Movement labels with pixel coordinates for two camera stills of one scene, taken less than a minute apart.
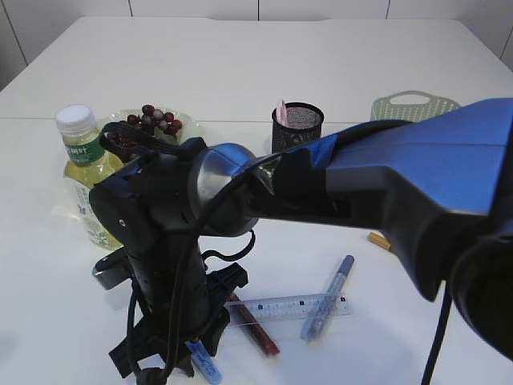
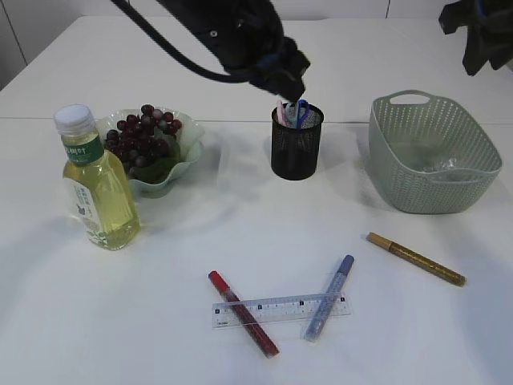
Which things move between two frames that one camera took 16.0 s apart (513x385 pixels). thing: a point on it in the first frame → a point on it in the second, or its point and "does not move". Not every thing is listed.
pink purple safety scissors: (281, 113) does not move
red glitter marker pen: (239, 309) does not move
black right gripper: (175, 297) → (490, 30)
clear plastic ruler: (242, 311) does not move
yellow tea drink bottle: (86, 163) does not move
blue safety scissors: (204, 362) → (297, 111)
